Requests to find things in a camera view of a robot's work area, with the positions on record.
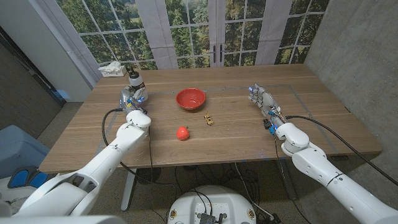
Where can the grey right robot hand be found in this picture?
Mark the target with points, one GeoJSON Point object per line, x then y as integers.
{"type": "Point", "coordinates": [265, 99]}

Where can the clear oil cruet black cap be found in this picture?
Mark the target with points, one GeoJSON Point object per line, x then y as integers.
{"type": "Point", "coordinates": [136, 81]}

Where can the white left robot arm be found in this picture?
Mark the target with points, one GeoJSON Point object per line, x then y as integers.
{"type": "Point", "coordinates": [102, 161]}

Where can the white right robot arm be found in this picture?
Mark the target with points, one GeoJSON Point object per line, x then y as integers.
{"type": "Point", "coordinates": [326, 171]}

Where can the yellow toy car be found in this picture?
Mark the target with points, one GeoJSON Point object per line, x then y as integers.
{"type": "Point", "coordinates": [209, 119]}

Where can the red bowl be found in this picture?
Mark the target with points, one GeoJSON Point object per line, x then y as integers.
{"type": "Point", "coordinates": [190, 99]}

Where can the red apple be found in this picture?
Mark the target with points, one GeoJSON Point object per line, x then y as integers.
{"type": "Point", "coordinates": [183, 133]}

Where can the grey table leg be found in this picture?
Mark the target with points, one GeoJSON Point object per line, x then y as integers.
{"type": "Point", "coordinates": [287, 183]}

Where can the printed window backdrop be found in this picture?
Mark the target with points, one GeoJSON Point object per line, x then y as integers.
{"type": "Point", "coordinates": [192, 31]}

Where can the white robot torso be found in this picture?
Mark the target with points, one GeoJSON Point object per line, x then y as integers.
{"type": "Point", "coordinates": [211, 202]}

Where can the round black floor fan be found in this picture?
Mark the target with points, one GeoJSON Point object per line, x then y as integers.
{"type": "Point", "coordinates": [148, 175]}

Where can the white tissue box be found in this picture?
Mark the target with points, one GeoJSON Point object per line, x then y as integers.
{"type": "Point", "coordinates": [112, 71]}

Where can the white table leg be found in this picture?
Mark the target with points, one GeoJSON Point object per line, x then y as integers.
{"type": "Point", "coordinates": [127, 193]}

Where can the grey-blue upholstered chair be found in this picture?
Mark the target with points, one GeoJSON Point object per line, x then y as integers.
{"type": "Point", "coordinates": [18, 149]}

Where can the black and blue foot pedal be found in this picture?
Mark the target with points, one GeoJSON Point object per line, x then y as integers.
{"type": "Point", "coordinates": [20, 179]}

